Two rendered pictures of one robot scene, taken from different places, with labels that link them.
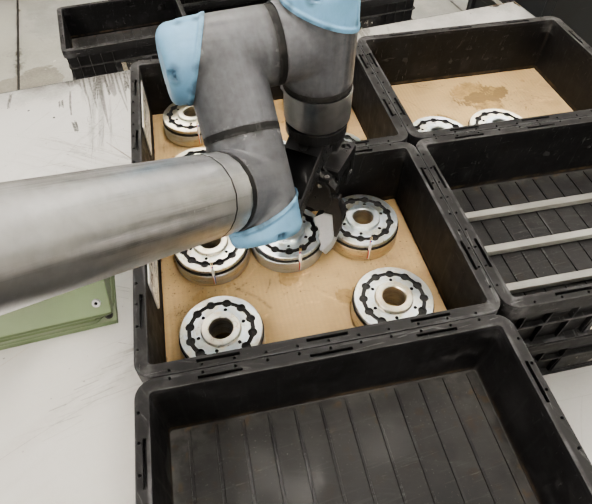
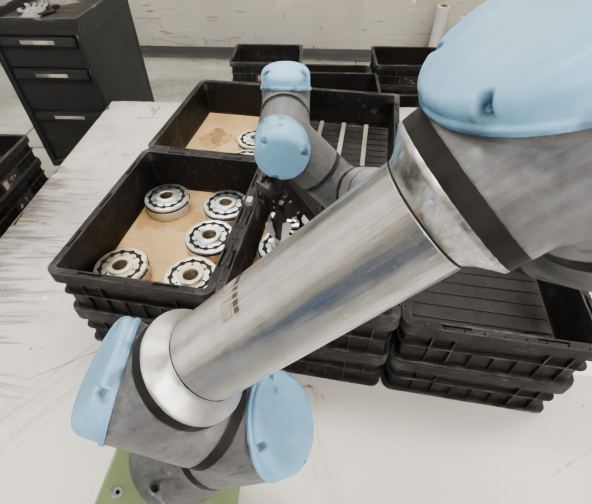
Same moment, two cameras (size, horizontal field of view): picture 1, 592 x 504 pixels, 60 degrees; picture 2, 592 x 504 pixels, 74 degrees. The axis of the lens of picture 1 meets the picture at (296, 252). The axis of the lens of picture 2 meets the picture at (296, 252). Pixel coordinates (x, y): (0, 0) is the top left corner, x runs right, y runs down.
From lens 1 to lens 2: 0.59 m
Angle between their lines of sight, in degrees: 44
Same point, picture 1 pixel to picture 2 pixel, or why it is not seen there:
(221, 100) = (323, 149)
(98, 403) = (321, 437)
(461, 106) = (218, 147)
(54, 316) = not seen: hidden behind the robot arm
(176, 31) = (288, 128)
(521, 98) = (230, 126)
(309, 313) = not seen: hidden behind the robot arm
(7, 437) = not seen: outside the picture
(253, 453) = (423, 313)
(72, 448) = (352, 462)
